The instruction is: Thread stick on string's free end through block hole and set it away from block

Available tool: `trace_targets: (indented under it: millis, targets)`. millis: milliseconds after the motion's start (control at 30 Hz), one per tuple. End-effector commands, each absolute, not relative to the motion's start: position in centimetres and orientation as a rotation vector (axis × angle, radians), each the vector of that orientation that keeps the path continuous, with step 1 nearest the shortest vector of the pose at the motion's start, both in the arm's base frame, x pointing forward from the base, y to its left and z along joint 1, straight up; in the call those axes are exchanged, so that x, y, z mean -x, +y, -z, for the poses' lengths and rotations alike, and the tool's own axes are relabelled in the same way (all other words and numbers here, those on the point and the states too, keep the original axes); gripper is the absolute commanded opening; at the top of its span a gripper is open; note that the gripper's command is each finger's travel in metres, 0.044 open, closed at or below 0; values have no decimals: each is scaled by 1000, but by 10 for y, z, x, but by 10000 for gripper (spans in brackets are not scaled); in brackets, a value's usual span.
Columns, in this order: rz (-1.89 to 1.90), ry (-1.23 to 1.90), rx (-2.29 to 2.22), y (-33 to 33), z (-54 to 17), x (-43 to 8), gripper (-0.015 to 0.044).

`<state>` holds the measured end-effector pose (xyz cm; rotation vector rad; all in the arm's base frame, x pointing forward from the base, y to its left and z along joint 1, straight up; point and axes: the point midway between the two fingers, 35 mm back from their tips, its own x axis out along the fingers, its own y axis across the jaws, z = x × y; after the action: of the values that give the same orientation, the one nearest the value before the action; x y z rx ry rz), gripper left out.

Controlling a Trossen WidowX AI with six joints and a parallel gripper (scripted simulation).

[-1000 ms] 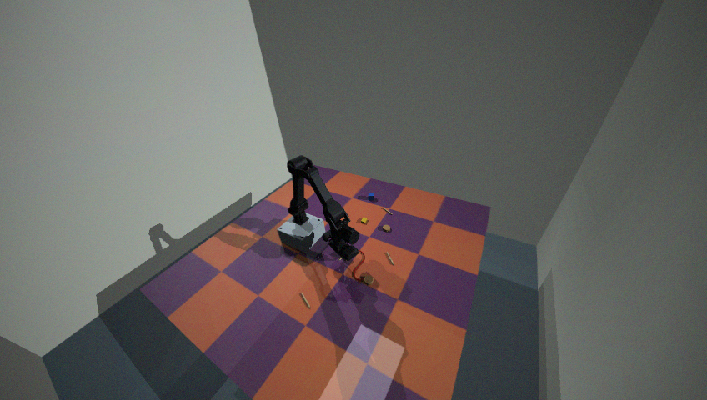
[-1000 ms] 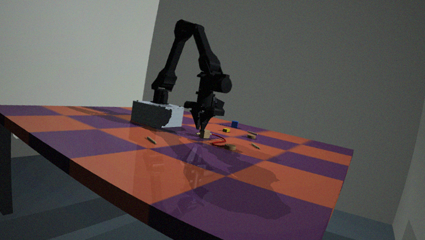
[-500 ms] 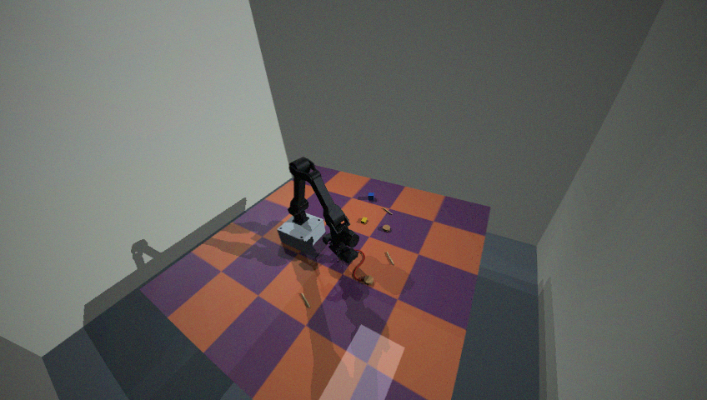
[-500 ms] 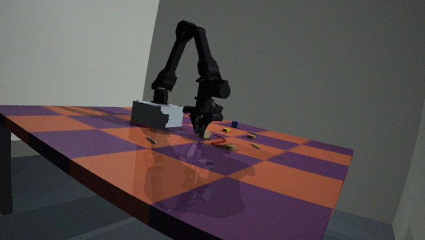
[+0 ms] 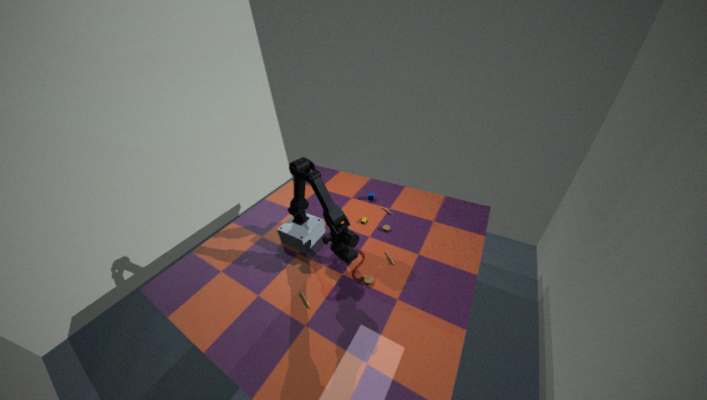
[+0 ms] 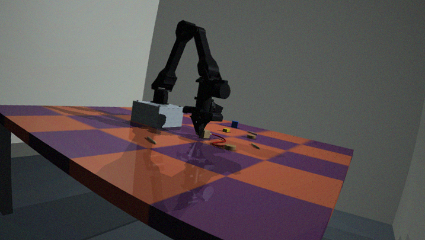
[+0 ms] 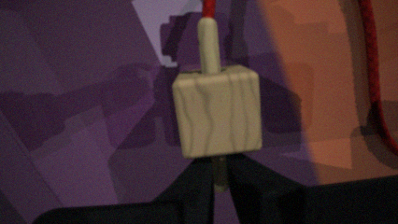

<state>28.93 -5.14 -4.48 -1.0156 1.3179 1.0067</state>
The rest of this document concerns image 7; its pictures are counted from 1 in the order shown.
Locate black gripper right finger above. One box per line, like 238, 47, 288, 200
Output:
226, 153, 398, 224

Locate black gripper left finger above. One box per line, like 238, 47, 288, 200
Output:
33, 157, 215, 224

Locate light brown wooden block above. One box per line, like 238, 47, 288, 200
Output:
172, 64, 262, 160

